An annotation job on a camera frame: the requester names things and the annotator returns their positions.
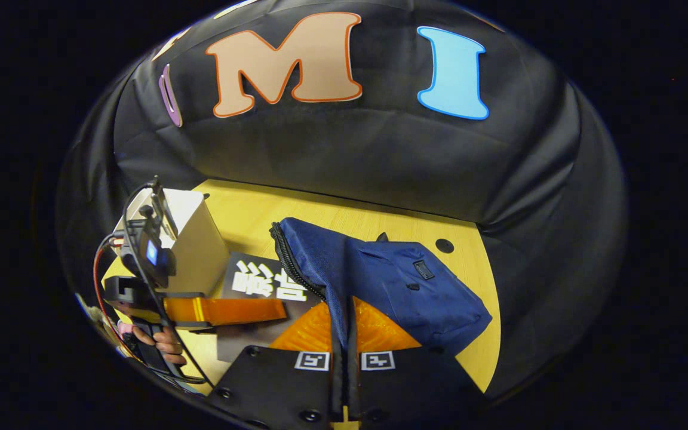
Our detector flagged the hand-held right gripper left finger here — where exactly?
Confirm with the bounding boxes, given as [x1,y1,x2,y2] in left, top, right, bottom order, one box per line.
[207,299,346,430]

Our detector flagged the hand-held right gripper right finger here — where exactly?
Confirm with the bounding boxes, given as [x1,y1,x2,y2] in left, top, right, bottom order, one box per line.
[347,297,488,428]

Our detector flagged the black book with white print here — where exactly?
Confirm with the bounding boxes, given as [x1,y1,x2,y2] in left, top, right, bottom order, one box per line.
[216,252,324,363]

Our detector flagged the white bookshelf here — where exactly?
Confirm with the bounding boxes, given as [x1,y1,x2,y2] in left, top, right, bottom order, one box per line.
[112,188,230,297]

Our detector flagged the blue schoolbag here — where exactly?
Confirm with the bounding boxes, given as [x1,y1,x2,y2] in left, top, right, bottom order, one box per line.
[271,217,493,359]

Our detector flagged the black backdrop cloth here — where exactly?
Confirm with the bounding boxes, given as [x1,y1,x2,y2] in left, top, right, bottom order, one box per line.
[57,0,628,398]

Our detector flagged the red cable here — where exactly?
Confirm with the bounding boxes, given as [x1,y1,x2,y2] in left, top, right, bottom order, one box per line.
[92,239,142,362]

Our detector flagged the black cable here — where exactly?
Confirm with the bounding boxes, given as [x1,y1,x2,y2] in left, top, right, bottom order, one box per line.
[122,182,216,388]

